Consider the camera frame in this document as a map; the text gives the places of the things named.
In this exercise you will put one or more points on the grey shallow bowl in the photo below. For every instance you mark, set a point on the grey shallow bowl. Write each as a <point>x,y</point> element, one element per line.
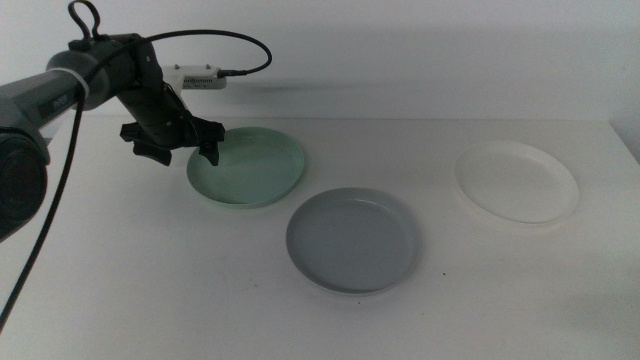
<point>352,240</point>

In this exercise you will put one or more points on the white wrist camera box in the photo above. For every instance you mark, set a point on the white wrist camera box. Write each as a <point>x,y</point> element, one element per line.
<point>200,80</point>

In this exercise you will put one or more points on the white shallow bowl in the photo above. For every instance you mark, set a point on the white shallow bowl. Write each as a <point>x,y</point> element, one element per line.
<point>515,182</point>

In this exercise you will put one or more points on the pale green shallow bowl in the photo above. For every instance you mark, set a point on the pale green shallow bowl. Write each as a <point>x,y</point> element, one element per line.
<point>250,170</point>

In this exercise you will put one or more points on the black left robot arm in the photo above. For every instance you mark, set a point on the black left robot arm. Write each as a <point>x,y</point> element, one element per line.
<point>30,100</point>

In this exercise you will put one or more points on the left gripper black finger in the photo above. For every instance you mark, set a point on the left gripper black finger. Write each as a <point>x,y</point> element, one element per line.
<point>212,152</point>
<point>152,154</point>

